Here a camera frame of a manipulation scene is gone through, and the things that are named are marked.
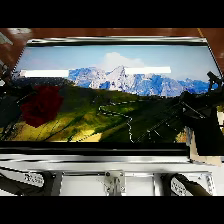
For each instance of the silver frame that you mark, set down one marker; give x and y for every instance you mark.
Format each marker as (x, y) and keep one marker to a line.
(100, 165)

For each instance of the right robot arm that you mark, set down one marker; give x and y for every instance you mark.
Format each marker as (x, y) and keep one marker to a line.
(190, 187)

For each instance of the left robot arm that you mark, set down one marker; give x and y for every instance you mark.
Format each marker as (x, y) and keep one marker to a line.
(15, 187)

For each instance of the red T-shirt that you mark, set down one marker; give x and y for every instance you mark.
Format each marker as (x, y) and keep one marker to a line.
(41, 106)

